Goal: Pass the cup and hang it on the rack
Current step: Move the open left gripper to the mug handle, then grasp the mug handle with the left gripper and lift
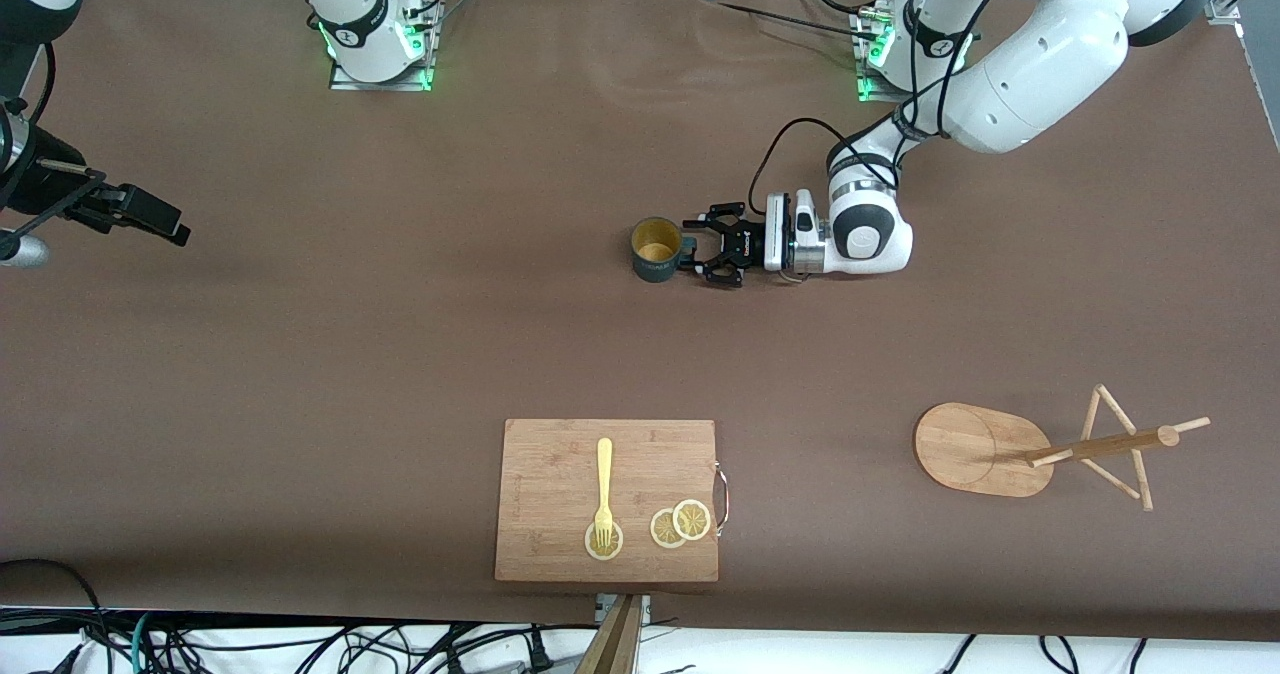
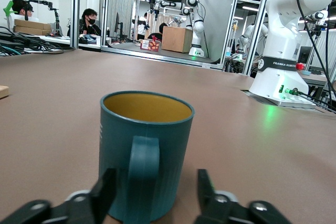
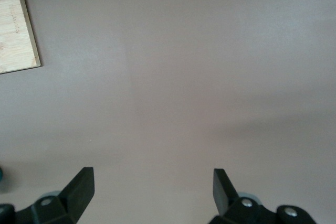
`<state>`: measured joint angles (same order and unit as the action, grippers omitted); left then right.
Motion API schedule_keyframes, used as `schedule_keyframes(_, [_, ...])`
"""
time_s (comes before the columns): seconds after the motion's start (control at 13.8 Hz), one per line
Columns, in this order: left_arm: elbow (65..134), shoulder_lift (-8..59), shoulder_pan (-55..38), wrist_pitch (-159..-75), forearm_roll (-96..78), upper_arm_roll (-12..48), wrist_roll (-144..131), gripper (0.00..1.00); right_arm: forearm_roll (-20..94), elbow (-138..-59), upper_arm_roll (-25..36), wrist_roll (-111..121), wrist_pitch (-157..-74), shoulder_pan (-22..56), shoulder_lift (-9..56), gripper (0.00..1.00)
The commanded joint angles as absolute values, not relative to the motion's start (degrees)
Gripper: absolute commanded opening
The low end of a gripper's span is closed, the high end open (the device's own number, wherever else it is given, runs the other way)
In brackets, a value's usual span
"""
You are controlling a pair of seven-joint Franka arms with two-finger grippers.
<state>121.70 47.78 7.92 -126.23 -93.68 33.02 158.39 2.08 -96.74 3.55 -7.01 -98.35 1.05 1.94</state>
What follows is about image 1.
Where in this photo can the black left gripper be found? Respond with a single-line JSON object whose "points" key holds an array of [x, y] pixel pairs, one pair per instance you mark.
{"points": [[745, 245]]}

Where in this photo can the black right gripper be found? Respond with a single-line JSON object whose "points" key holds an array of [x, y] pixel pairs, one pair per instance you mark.
{"points": [[42, 186]]}

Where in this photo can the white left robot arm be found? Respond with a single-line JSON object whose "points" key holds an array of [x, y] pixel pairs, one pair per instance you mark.
{"points": [[1030, 74]]}

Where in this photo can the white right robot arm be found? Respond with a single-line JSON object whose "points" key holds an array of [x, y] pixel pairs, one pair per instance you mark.
{"points": [[350, 14]]}

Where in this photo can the wooden cup rack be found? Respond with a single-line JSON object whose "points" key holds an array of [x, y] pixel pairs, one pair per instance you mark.
{"points": [[970, 449]]}

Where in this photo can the yellow plastic fork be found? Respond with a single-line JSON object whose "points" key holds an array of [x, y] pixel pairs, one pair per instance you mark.
{"points": [[604, 474]]}

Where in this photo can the lemon slice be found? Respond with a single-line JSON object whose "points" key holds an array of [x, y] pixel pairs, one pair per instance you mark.
{"points": [[692, 520], [660, 532], [604, 554]]}

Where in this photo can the wooden cutting board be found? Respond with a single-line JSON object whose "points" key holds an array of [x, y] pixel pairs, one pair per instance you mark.
{"points": [[550, 494]]}

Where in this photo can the black power plug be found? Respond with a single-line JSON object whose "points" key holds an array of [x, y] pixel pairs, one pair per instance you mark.
{"points": [[540, 654]]}

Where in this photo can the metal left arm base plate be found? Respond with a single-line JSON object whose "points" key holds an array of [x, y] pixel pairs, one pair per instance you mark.
{"points": [[862, 64]]}

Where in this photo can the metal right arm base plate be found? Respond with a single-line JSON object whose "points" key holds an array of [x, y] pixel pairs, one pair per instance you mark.
{"points": [[428, 44]]}

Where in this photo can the wooden beam with metal bracket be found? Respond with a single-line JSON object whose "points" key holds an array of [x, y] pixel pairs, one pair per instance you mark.
{"points": [[615, 649]]}

